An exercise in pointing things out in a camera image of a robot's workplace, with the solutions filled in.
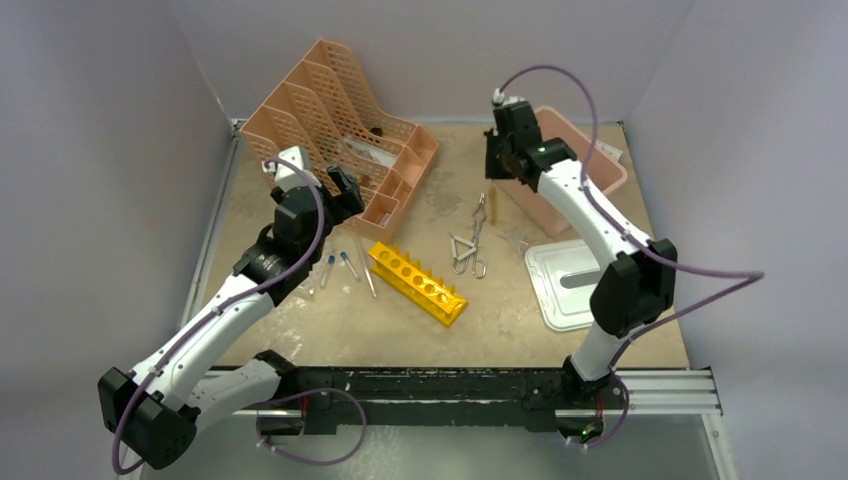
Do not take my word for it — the blue cap test tube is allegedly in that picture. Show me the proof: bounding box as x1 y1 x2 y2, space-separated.
340 251 361 282
319 254 336 290

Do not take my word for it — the brown test tube brush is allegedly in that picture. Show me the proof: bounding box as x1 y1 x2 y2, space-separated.
488 180 499 226

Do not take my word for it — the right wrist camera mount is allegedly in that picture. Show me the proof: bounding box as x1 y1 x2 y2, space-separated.
492 90 526 108

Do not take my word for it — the yellow test tube rack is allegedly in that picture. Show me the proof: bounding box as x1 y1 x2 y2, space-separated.
368 242 468 329

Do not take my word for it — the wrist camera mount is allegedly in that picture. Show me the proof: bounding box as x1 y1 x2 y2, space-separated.
262 146 318 192
492 90 526 108

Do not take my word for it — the white label card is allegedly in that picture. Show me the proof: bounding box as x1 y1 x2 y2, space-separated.
595 140 623 162

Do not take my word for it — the clear plastic tube tray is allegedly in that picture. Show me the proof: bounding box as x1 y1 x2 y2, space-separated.
295 282 316 297

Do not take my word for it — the plastic bag with ruler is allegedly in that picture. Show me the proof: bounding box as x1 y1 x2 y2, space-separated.
343 135 398 167

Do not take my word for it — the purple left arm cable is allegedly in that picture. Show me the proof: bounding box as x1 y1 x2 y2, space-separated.
110 156 327 477

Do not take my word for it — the pink plastic bin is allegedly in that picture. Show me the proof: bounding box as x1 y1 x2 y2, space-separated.
493 105 629 236

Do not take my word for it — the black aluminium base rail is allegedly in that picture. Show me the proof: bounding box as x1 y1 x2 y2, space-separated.
238 356 721 441

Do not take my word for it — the clear glassware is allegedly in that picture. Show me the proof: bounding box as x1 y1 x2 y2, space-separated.
502 228 531 255

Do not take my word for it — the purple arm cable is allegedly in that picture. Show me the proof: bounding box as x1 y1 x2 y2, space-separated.
110 156 327 477
496 64 765 372

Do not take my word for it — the white bin lid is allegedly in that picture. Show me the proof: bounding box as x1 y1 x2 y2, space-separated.
524 240 602 332

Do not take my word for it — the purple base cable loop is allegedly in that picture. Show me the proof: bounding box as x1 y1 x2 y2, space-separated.
255 386 368 466

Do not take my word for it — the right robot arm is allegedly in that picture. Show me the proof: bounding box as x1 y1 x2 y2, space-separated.
485 99 677 407

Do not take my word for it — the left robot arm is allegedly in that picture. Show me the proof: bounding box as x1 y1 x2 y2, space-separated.
97 160 365 476

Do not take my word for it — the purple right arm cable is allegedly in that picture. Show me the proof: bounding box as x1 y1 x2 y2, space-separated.
496 64 765 372

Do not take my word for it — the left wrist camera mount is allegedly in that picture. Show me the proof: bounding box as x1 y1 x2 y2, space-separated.
262 146 318 192

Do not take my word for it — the pink mesh file organizer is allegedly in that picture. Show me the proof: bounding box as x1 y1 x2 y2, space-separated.
241 40 439 244

